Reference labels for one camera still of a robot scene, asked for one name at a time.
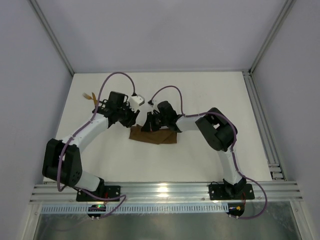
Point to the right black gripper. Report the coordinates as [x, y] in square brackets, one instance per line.
[152, 120]

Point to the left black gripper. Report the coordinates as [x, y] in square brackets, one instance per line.
[129, 114]

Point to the brown cloth napkin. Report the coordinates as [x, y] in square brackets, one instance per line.
[163, 136]

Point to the gold knife green handle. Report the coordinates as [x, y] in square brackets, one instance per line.
[96, 103]

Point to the gold fork green handle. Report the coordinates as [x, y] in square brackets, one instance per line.
[86, 96]

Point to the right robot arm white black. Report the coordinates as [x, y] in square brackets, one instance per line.
[218, 131]

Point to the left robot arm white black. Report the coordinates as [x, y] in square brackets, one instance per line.
[62, 160]

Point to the left black controller board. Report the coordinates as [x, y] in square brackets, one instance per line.
[95, 211]

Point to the black controller board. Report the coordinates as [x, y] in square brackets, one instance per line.
[95, 211]
[235, 210]

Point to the right black controller board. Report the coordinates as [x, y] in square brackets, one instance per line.
[235, 210]

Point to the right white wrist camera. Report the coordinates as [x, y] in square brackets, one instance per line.
[153, 104]

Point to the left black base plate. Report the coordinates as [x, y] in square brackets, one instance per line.
[103, 191]

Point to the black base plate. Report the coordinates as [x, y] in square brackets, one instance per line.
[217, 191]
[103, 191]

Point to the grey slotted cable duct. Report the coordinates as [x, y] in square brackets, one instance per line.
[136, 208]

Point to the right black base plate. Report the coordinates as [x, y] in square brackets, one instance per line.
[217, 191]

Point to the right aluminium rail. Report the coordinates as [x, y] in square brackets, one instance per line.
[269, 146]

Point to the aluminium rail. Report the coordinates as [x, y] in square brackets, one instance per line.
[269, 146]
[163, 192]

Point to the front aluminium rail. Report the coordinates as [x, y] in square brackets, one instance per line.
[163, 192]

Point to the left aluminium frame post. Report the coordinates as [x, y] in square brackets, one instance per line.
[51, 35]

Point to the aluminium frame post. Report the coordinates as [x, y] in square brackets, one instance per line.
[275, 28]
[51, 35]

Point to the right aluminium frame post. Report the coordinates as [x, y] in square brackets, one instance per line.
[275, 28]

